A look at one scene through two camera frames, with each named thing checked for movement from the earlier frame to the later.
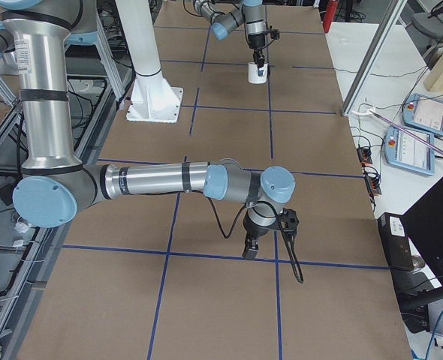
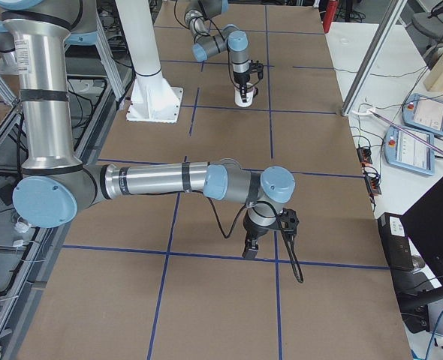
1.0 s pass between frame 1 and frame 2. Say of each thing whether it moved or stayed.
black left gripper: moved
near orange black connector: stayed
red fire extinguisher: stayed
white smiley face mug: moved
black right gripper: stayed
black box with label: stayed
